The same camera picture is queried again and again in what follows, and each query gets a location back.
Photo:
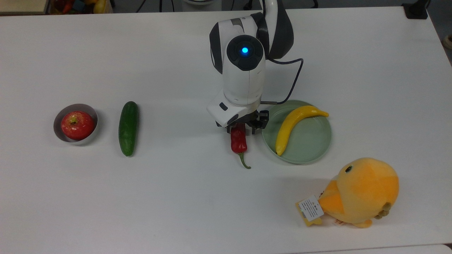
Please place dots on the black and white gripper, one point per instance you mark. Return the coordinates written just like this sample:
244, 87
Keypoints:
226, 111

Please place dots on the red chili pepper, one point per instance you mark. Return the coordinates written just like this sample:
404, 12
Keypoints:
239, 141

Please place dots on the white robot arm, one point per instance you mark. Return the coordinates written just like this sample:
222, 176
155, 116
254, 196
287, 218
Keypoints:
243, 77

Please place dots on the green plastic plate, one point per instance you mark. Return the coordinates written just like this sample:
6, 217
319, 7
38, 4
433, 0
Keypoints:
309, 141

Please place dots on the yellow banana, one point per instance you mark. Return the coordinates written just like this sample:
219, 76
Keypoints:
291, 123

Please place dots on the white paper plush tag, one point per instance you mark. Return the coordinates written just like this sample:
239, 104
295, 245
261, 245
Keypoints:
310, 208

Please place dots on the green cucumber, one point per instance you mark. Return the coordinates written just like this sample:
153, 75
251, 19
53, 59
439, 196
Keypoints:
128, 128

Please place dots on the yellow orange plush chick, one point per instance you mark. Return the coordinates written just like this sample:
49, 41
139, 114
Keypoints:
363, 190

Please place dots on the small metal bowl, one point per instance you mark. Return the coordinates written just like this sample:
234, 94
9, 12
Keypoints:
91, 111

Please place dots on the red apple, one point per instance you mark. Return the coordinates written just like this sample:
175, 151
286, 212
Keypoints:
78, 125

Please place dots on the box of colourful toys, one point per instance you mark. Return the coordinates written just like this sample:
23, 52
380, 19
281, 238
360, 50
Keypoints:
79, 6

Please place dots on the black table clamp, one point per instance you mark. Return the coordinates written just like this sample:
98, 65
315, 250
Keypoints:
416, 10

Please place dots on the beige round object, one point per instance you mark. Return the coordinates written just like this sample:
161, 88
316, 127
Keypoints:
448, 41

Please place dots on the wooden board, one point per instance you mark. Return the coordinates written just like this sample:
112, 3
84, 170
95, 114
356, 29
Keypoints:
23, 6

